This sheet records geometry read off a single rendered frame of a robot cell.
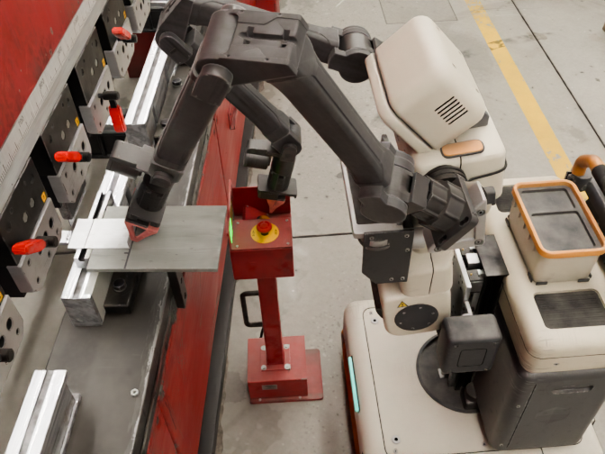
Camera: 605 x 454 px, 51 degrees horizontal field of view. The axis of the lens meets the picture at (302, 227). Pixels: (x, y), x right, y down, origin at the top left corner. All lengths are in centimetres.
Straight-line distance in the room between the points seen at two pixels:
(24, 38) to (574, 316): 120
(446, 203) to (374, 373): 98
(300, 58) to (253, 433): 158
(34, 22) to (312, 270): 169
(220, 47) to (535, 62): 321
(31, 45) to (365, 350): 132
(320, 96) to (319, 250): 182
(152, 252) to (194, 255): 9
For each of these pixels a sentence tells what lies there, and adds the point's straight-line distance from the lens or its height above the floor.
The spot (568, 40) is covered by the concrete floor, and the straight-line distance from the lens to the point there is 417.
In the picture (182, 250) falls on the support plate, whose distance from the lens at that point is 131.
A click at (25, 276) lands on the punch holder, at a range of 104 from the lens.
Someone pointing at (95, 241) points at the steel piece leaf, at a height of 100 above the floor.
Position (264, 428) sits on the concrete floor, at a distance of 219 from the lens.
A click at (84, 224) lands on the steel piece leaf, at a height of 100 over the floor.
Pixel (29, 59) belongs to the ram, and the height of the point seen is 144.
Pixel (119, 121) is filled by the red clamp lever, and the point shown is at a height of 119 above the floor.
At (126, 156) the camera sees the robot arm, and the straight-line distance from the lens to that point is 119.
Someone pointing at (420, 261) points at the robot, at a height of 90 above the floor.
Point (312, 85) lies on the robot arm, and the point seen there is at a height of 150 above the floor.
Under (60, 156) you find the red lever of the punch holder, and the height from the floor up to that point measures 131.
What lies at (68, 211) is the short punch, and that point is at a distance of 128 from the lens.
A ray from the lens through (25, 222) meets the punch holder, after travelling 104.
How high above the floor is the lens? 195
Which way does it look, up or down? 46 degrees down
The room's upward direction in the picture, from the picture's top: 2 degrees counter-clockwise
